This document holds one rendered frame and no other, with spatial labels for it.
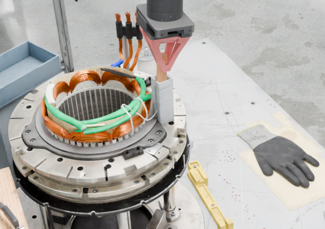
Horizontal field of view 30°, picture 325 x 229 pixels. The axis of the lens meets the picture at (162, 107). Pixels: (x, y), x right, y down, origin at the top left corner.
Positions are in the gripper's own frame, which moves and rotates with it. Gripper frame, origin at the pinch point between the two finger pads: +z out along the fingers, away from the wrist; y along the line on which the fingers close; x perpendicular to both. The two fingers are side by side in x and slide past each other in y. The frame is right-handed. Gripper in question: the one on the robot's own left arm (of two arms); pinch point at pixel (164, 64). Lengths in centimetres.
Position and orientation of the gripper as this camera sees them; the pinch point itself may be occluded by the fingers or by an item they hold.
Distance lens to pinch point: 101.5
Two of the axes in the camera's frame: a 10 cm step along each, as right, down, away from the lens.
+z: -0.1, 8.4, 5.4
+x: -9.4, 1.7, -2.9
